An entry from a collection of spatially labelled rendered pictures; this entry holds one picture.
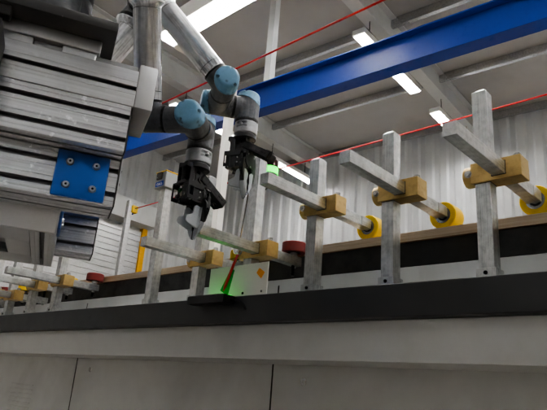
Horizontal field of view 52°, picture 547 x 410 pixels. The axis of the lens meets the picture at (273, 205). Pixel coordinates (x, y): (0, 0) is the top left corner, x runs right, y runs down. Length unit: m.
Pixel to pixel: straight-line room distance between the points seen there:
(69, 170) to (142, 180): 10.54
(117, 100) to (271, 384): 1.15
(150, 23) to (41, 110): 0.63
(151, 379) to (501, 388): 1.40
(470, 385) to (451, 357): 0.21
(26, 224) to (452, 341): 0.91
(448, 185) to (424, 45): 4.85
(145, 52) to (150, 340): 1.02
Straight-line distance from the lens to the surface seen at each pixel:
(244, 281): 1.73
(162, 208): 2.19
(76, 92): 1.07
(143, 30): 1.60
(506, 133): 9.69
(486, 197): 1.35
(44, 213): 1.12
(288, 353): 1.60
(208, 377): 2.13
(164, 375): 2.34
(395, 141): 1.54
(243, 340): 1.73
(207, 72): 1.73
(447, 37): 5.11
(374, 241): 1.73
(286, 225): 11.17
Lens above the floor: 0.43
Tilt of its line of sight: 19 degrees up
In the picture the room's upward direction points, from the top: 5 degrees clockwise
